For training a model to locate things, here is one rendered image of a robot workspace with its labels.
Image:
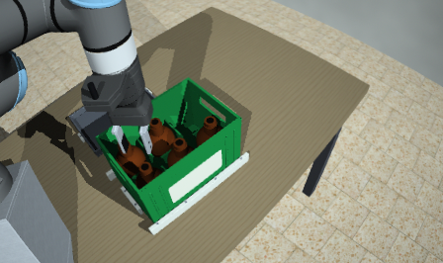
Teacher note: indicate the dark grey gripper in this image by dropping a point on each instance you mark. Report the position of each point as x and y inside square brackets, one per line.
[134, 106]

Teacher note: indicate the green plastic crate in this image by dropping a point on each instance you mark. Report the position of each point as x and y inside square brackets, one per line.
[182, 107]

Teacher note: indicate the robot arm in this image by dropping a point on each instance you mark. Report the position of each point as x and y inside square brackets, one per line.
[102, 25]

